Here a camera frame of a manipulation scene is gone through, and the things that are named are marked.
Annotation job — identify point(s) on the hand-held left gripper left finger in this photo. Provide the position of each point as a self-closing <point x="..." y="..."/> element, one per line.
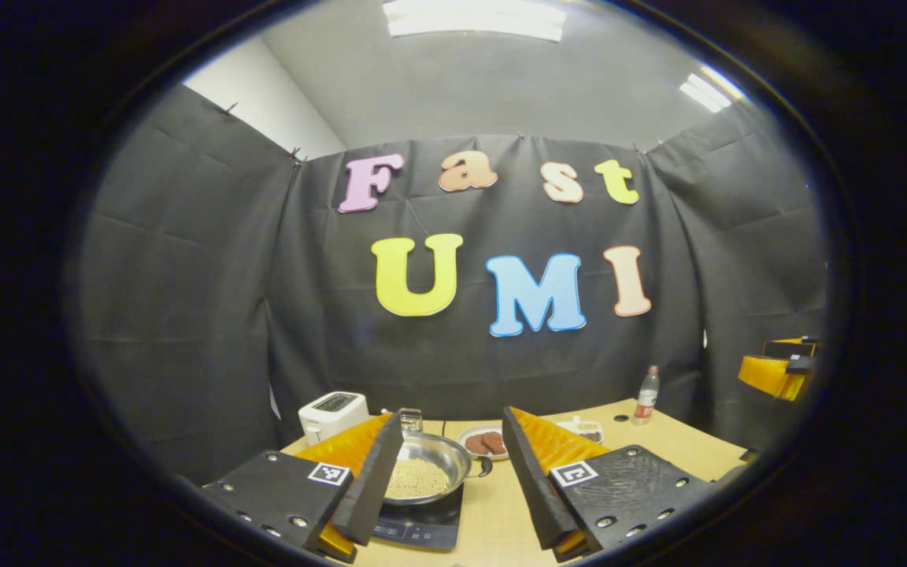
<point x="375" y="488"/>

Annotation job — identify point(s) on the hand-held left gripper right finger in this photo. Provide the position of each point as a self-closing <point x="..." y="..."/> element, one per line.
<point x="531" y="488"/>

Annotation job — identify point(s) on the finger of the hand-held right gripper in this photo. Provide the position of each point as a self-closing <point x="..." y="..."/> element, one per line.
<point x="772" y="376"/>
<point x="792" y="347"/>

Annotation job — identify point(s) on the black induction cooktop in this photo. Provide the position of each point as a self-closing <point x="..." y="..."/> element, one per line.
<point x="422" y="528"/>

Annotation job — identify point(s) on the pile of soybeans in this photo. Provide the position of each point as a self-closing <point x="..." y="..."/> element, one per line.
<point x="418" y="479"/>

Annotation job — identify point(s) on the raw red meat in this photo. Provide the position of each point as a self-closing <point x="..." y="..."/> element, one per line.
<point x="485" y="443"/>

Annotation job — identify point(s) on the white divided dish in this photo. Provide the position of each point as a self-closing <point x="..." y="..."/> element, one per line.
<point x="579" y="427"/>

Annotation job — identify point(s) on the pile of dark red beans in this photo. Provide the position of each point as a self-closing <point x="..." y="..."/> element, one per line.
<point x="591" y="435"/>

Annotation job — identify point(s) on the white oval plate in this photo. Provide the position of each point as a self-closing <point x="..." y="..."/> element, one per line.
<point x="469" y="433"/>

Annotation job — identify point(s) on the white toaster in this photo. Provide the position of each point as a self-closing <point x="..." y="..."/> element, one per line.
<point x="331" y="417"/>

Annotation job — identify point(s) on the clear water bottle red label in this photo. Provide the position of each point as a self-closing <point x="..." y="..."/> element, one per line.
<point x="646" y="398"/>

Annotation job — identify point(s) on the small ceiling light panel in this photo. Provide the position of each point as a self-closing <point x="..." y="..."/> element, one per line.
<point x="709" y="90"/>

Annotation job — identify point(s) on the large ceiling light panel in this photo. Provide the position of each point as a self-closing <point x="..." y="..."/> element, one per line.
<point x="473" y="17"/>

